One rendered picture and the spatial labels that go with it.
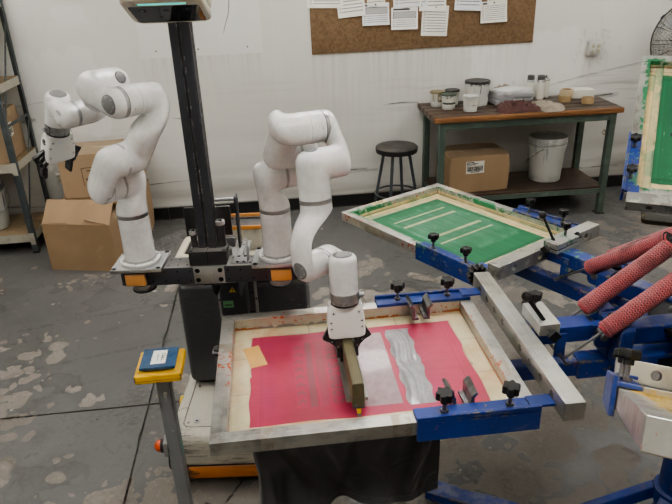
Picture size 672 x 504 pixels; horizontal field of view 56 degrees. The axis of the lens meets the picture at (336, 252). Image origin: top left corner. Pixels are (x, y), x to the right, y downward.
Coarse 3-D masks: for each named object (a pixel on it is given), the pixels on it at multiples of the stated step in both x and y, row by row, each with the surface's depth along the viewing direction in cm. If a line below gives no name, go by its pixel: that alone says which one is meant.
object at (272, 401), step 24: (456, 360) 176; (264, 384) 169; (288, 384) 169; (384, 384) 167; (432, 384) 167; (456, 384) 166; (480, 384) 166; (264, 408) 160; (288, 408) 160; (312, 408) 160; (336, 408) 159; (384, 408) 158; (408, 408) 158
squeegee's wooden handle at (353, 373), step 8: (344, 344) 168; (352, 344) 168; (344, 352) 165; (352, 352) 164; (344, 360) 167; (352, 360) 161; (352, 368) 158; (352, 376) 155; (360, 376) 154; (352, 384) 152; (360, 384) 152; (352, 392) 153; (360, 392) 153; (352, 400) 154; (360, 400) 154
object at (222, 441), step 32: (224, 320) 194; (256, 320) 194; (288, 320) 195; (320, 320) 197; (480, 320) 188; (224, 352) 177; (224, 384) 164; (224, 416) 152; (384, 416) 150; (224, 448) 145; (256, 448) 146; (288, 448) 147
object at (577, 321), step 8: (560, 320) 177; (568, 320) 177; (576, 320) 176; (584, 320) 176; (560, 328) 173; (568, 328) 174; (576, 328) 174; (584, 328) 174; (592, 328) 174; (544, 336) 174; (568, 336) 175; (576, 336) 175; (584, 336) 175
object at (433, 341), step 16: (272, 336) 191; (288, 336) 191; (304, 336) 190; (320, 336) 190; (384, 336) 189; (416, 336) 188; (432, 336) 188; (448, 336) 188; (272, 352) 183; (288, 352) 183; (368, 352) 181; (384, 352) 181; (416, 352) 181; (432, 352) 180; (448, 352) 180; (256, 368) 176; (272, 368) 176; (288, 368) 176
